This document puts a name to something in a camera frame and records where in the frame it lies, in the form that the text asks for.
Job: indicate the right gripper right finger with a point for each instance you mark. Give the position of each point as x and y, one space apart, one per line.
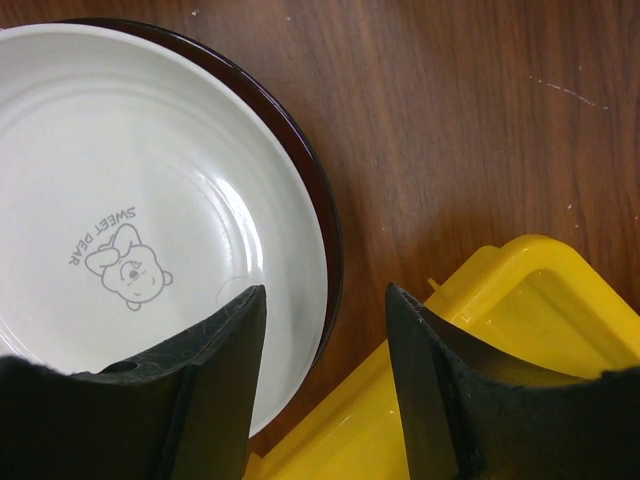
471 411

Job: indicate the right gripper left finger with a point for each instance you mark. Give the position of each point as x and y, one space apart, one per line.
181 409

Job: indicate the white bear print plate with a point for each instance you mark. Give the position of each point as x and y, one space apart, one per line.
139 195

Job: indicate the dark bottom plate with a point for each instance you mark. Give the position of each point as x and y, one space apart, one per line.
284 127

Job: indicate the yellow plastic tray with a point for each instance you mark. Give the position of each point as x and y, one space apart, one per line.
534 298

